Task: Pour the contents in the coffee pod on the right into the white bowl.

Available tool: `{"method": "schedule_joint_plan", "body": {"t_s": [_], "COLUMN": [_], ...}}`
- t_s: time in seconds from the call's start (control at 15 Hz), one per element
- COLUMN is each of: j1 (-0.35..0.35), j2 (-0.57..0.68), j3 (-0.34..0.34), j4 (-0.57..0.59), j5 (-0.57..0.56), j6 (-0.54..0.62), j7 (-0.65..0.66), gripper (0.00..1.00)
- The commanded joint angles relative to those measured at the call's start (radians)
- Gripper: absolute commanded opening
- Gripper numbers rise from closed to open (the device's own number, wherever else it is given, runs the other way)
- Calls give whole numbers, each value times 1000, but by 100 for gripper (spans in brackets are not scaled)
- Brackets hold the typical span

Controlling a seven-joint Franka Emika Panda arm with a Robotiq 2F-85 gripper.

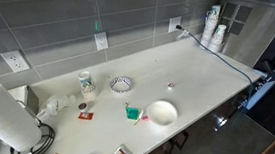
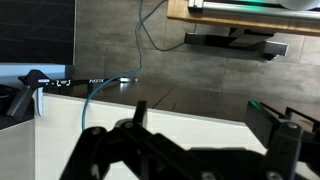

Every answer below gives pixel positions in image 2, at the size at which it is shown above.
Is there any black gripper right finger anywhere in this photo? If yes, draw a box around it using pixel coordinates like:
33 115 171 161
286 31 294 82
245 100 320 180

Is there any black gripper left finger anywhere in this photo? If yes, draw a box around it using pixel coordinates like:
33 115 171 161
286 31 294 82
59 100 188 180

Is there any black camera tripod mount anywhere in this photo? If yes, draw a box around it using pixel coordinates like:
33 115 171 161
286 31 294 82
6 69 138 120

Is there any blue ethernet cable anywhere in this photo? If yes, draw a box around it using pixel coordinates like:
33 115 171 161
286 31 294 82
81 0 188 132

